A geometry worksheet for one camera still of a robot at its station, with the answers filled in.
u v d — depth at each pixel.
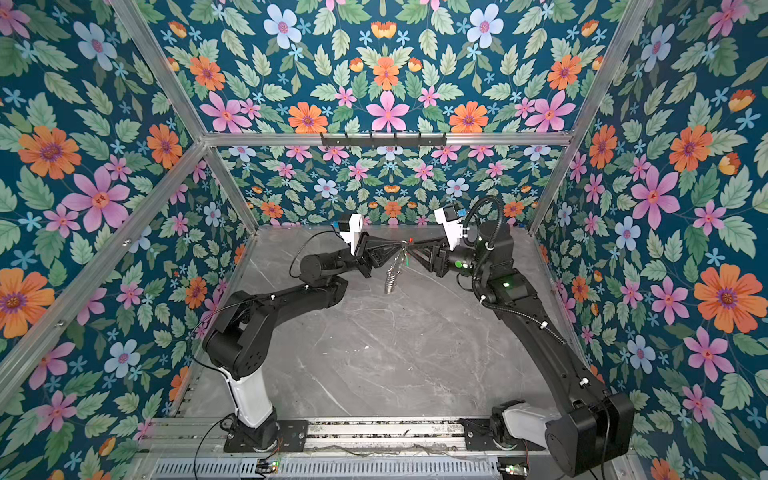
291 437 0.74
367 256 0.64
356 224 0.60
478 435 0.73
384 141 0.92
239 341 0.49
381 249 0.65
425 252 0.68
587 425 0.37
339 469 0.77
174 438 0.75
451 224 0.59
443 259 0.58
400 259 0.64
